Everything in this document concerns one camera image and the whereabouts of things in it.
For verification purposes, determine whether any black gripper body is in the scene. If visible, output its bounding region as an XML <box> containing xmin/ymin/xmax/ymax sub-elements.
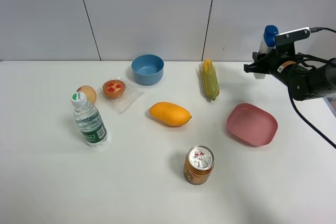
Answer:
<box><xmin>266</xmin><ymin>50</ymin><xmax>296</xmax><ymax>77</ymax></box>

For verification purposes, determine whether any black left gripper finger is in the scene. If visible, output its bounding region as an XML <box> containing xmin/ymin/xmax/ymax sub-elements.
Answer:
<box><xmin>244</xmin><ymin>62</ymin><xmax>263</xmax><ymax>73</ymax></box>

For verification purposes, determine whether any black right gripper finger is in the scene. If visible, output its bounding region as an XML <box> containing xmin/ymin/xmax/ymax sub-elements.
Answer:
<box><xmin>253</xmin><ymin>52</ymin><xmax>270</xmax><ymax>62</ymax></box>

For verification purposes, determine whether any white bottle with blue cap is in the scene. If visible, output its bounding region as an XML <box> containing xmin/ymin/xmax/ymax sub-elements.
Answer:
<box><xmin>254</xmin><ymin>25</ymin><xmax>279</xmax><ymax>79</ymax></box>

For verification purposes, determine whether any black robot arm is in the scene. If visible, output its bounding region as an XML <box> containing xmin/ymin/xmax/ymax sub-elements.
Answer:
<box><xmin>244</xmin><ymin>50</ymin><xmax>335</xmax><ymax>101</ymax></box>

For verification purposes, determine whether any corn cob with green husk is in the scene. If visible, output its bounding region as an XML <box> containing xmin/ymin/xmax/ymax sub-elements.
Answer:
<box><xmin>199</xmin><ymin>59</ymin><xmax>219</xmax><ymax>101</ymax></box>

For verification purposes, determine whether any pink square plate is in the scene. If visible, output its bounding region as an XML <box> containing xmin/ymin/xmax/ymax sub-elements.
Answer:
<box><xmin>226</xmin><ymin>103</ymin><xmax>278</xmax><ymax>147</ymax></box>

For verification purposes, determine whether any yellow mango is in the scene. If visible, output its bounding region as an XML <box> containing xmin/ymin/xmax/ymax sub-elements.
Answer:
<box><xmin>149</xmin><ymin>102</ymin><xmax>192</xmax><ymax>127</ymax></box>

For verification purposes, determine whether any blue bowl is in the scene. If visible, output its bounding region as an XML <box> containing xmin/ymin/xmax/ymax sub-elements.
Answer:
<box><xmin>131</xmin><ymin>55</ymin><xmax>164</xmax><ymax>86</ymax></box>

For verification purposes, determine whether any orange drink can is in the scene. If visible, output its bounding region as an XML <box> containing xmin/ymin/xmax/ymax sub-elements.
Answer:
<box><xmin>183</xmin><ymin>145</ymin><xmax>215</xmax><ymax>185</ymax></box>

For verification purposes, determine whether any wrapped fruit tart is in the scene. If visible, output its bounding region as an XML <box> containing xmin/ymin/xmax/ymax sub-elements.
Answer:
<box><xmin>99</xmin><ymin>77</ymin><xmax>143</xmax><ymax>114</ymax></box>

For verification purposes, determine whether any brown egg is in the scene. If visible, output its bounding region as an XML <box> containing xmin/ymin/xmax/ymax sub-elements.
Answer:
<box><xmin>76</xmin><ymin>86</ymin><xmax>97</xmax><ymax>104</ymax></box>

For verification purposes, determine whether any clear water bottle green label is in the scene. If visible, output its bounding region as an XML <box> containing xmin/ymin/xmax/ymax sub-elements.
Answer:
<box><xmin>71</xmin><ymin>91</ymin><xmax>108</xmax><ymax>147</ymax></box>

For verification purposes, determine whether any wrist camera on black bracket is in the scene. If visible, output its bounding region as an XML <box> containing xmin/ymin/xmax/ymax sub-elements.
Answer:
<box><xmin>275</xmin><ymin>27</ymin><xmax>311</xmax><ymax>56</ymax></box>

